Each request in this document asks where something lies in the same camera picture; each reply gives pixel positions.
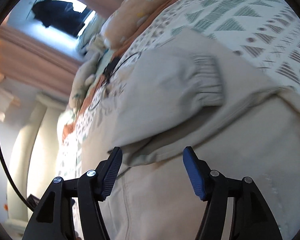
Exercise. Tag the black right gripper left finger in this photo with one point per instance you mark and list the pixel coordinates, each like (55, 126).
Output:
(52, 218)

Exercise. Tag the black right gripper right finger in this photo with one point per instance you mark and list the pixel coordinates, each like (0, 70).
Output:
(251, 215)

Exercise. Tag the beige large garment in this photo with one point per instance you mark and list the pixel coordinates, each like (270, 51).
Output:
(192, 91)

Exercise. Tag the dark hanging clothes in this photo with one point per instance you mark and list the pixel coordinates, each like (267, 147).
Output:
(61, 14)

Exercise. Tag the cream upholstered headboard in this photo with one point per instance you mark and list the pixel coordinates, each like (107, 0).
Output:
(36, 147)

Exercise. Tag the grey plush toy animal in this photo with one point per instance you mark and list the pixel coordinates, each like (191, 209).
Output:
(84, 77)

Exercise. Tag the black small device on bed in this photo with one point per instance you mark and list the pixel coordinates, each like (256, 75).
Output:
(110, 68)

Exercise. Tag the pink curtain left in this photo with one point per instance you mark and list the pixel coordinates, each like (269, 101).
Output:
(29, 61)

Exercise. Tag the patterned white duvet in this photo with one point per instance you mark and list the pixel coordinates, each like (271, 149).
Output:
(264, 32)

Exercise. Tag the peach cartoon pillow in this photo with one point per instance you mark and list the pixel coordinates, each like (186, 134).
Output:
(126, 20)

